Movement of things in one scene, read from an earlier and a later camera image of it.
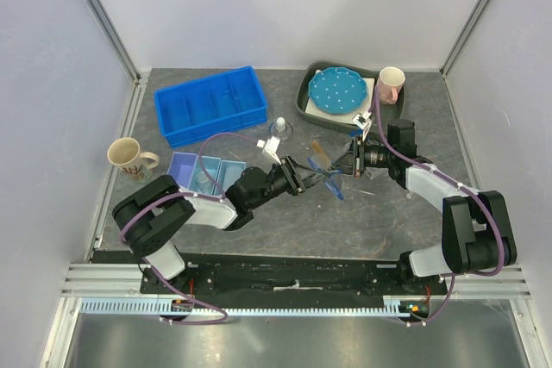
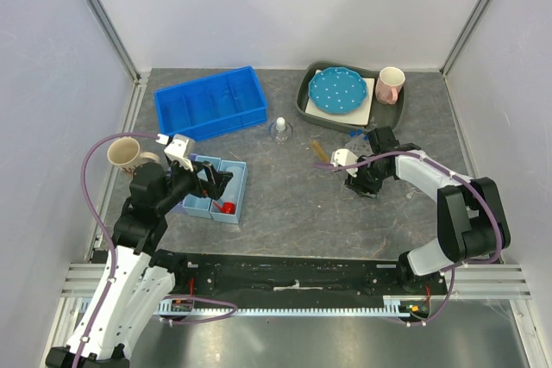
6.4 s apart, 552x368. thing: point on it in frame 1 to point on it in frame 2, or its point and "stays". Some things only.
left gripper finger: [305, 168] to [211, 171]
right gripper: [357, 147] to [357, 184]
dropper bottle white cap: [280, 123] stays
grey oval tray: [385, 110] stays
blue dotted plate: [337, 90] stays
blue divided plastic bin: [211, 107] stays
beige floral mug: [125, 153] stays
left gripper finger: [315, 178] to [222, 179]
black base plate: [268, 275] stays
